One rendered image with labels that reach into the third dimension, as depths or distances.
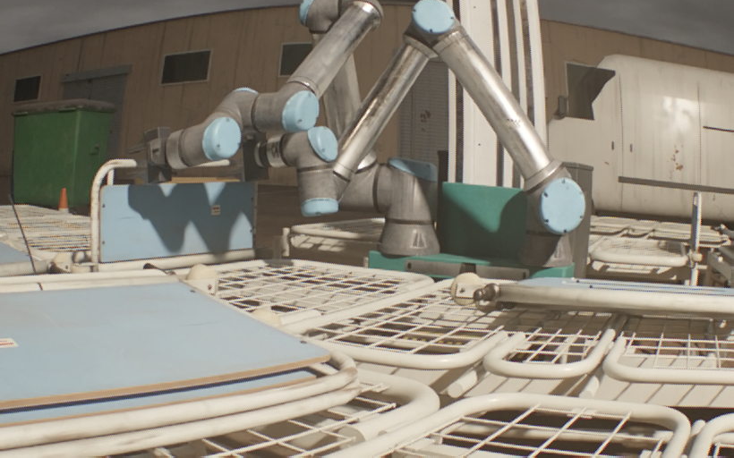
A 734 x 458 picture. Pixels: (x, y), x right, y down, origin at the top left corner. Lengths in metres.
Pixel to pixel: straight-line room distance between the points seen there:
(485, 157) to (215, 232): 0.87
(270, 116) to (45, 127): 6.24
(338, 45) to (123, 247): 0.74
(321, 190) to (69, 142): 5.75
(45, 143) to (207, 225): 5.77
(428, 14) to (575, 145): 6.79
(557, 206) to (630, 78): 6.89
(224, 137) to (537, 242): 0.95
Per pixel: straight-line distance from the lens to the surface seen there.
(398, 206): 2.30
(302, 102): 1.65
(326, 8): 2.14
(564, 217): 1.95
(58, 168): 7.65
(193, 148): 1.65
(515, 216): 2.32
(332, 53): 1.83
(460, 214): 2.39
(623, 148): 8.63
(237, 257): 2.24
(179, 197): 2.02
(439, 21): 1.96
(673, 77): 8.84
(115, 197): 1.82
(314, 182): 1.96
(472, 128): 2.43
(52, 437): 0.66
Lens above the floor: 0.79
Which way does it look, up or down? 4 degrees down
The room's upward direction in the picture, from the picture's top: 3 degrees clockwise
